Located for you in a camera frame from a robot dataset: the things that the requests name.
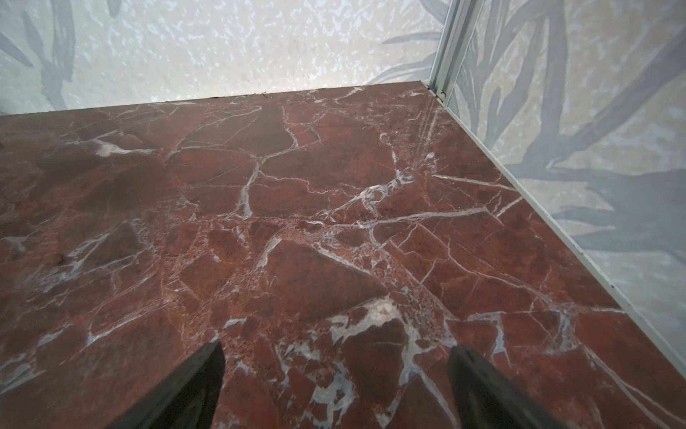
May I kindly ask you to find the aluminium frame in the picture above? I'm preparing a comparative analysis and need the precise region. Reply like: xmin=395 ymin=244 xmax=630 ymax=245
xmin=429 ymin=1 xmax=685 ymax=370

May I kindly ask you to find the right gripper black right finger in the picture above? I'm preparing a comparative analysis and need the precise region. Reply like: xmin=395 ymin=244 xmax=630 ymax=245
xmin=448 ymin=346 xmax=563 ymax=429

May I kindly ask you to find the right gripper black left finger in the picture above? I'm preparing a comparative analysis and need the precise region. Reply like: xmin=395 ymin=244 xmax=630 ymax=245
xmin=108 ymin=341 xmax=225 ymax=429

